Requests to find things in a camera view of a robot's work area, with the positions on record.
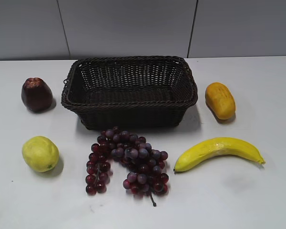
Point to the purple red grape bunch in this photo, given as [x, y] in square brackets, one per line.
[146, 166]

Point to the dark brown wicker basket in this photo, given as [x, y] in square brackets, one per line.
[129, 92]

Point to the orange yellow mango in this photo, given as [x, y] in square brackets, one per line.
[220, 100]

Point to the yellow banana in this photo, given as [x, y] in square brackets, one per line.
[219, 146]

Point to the dark red wax apple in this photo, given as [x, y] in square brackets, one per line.
[36, 95]

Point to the yellow green lemon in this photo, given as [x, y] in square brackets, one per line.
[40, 154]

